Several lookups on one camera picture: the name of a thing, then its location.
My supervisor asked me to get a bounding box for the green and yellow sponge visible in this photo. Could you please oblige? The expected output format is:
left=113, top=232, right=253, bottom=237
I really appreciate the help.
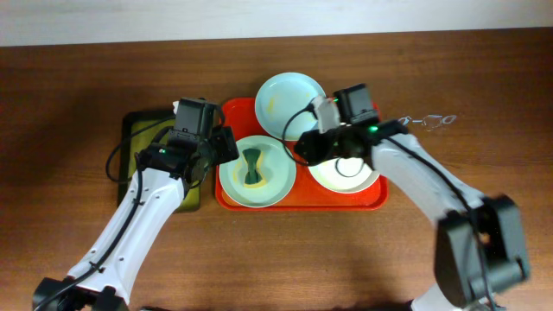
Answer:
left=243, top=149, right=265, bottom=187

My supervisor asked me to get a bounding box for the light blue plate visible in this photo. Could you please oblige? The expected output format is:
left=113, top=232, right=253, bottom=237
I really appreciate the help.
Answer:
left=255, top=73, right=326, bottom=141

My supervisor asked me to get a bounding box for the light green plate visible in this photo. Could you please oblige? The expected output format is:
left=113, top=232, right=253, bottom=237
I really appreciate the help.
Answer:
left=219, top=136, right=296, bottom=208

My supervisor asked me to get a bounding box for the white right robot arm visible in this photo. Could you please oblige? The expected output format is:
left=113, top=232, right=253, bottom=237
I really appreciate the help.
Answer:
left=294, top=84, right=531, bottom=311

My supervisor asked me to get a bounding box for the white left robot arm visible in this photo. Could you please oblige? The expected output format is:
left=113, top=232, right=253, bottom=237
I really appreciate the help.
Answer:
left=32, top=98, right=238, bottom=310

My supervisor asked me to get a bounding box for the red plastic tray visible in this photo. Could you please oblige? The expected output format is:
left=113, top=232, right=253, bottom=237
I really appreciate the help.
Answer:
left=222, top=98, right=389, bottom=212

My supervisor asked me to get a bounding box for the black tray with yellow liquid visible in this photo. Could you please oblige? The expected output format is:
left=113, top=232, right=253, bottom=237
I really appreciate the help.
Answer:
left=111, top=110, right=200, bottom=213

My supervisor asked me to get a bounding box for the white plate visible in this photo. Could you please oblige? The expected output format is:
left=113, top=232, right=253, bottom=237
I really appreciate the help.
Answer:
left=308, top=158, right=380, bottom=194

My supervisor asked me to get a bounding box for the white chalk mark on table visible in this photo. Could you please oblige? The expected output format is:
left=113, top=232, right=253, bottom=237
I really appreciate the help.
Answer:
left=398, top=114, right=457, bottom=131

